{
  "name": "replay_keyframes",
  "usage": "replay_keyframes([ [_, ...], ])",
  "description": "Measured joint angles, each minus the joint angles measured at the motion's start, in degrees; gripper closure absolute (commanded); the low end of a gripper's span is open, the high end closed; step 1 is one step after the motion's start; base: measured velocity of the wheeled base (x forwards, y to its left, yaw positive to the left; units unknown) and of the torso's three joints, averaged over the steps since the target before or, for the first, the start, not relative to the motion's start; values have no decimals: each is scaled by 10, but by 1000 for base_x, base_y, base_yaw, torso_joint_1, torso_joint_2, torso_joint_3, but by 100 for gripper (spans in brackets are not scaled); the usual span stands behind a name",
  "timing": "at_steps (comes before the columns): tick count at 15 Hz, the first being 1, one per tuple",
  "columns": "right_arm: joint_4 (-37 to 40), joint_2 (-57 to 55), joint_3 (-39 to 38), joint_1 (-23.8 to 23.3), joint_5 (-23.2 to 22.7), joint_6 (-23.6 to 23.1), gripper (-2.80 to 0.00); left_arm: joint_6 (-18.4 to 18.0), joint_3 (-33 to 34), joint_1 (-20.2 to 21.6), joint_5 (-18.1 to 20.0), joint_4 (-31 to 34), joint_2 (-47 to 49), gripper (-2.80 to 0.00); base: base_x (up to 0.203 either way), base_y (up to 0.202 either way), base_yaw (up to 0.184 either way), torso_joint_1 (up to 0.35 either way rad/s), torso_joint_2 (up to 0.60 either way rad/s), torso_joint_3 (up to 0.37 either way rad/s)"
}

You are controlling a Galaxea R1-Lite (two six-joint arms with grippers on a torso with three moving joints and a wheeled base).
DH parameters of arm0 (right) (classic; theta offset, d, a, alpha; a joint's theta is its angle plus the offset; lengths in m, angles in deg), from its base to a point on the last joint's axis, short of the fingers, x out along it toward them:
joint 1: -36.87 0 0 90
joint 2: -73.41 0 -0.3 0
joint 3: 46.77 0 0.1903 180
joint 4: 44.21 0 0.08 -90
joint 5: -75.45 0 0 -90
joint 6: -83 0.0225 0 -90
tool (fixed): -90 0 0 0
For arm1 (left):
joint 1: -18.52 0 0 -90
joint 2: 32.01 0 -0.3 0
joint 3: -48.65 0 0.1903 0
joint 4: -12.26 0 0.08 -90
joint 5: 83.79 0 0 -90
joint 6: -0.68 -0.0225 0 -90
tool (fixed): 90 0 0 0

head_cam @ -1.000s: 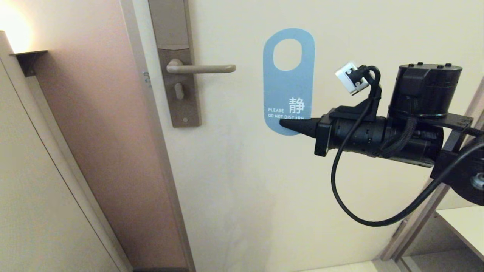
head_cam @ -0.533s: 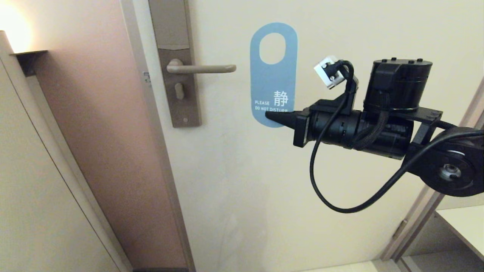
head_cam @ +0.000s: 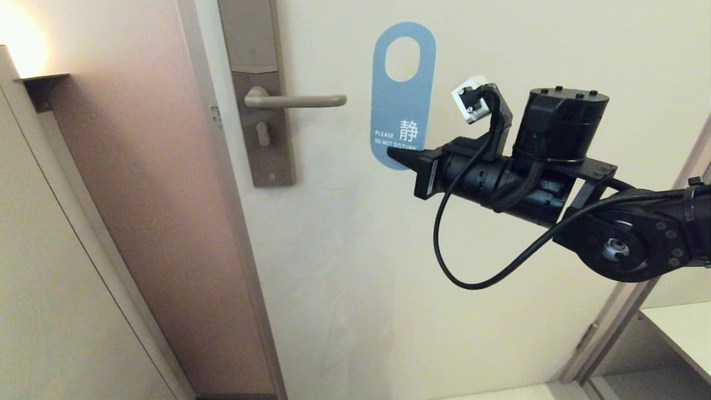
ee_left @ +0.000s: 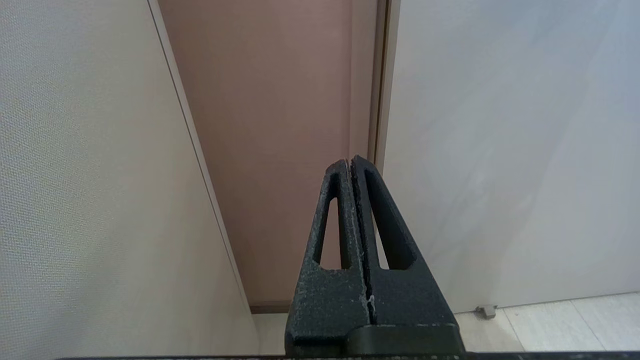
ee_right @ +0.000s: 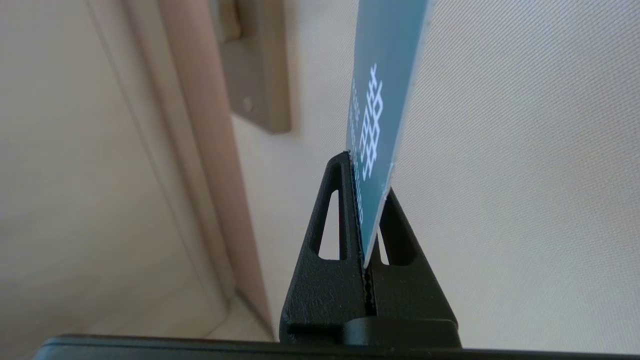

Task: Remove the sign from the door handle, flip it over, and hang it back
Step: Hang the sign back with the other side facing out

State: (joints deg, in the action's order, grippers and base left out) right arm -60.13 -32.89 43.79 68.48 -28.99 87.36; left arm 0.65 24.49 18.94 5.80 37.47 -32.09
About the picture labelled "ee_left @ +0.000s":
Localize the cream white door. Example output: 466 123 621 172
375 0 640 315

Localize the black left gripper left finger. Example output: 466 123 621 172
285 159 371 354

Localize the cream wardrobe panel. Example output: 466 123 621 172
0 0 261 357

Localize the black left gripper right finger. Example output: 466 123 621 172
350 155 466 354

